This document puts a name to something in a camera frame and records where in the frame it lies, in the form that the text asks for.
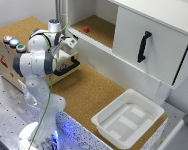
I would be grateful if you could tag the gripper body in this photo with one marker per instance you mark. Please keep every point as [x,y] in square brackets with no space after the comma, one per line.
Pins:
[69,43]

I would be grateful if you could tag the wooden drawer box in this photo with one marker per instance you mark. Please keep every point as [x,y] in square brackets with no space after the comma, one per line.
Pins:
[22,28]

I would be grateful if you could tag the white cabinet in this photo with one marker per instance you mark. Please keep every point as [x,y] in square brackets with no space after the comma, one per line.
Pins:
[104,63]

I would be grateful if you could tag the green button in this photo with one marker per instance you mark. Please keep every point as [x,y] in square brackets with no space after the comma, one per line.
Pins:
[20,48]

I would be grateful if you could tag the white plastic box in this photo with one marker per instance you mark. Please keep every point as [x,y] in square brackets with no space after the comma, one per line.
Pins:
[127,120]

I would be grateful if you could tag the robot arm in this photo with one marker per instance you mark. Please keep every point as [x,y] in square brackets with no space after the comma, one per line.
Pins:
[35,63]

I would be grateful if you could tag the blue button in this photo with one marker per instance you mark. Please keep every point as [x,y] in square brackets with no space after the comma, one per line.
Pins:
[14,42]

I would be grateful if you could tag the pink block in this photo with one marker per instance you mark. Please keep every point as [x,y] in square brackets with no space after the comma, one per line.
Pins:
[86,29]

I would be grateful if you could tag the white sliding door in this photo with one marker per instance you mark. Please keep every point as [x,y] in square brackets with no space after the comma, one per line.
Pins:
[160,43]

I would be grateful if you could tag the red button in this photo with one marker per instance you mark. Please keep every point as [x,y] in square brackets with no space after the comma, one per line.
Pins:
[8,38]

